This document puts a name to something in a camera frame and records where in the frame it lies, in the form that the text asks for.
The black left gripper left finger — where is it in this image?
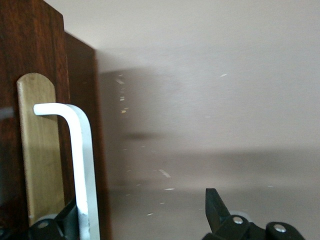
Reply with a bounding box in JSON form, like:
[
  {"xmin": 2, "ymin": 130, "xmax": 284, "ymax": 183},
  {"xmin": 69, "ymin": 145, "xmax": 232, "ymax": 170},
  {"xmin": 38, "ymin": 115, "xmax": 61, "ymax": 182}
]
[{"xmin": 0, "ymin": 197, "xmax": 81, "ymax": 240}]

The dark wooden cabinet box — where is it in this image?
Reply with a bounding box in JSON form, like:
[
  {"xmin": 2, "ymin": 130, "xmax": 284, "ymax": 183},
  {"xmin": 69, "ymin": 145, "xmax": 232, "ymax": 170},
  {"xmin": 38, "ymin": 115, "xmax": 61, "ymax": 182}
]
[{"xmin": 63, "ymin": 31, "xmax": 112, "ymax": 240}]

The wooden drawer with white handle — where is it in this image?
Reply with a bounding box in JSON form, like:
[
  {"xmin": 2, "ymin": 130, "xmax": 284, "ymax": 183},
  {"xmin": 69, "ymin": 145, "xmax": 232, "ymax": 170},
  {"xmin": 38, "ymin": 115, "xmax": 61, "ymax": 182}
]
[{"xmin": 0, "ymin": 0, "xmax": 101, "ymax": 240}]

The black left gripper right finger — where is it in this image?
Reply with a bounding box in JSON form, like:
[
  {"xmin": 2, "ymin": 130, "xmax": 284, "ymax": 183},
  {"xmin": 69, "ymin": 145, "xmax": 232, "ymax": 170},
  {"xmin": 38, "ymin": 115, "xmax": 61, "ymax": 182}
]
[{"xmin": 202, "ymin": 187, "xmax": 309, "ymax": 240}]

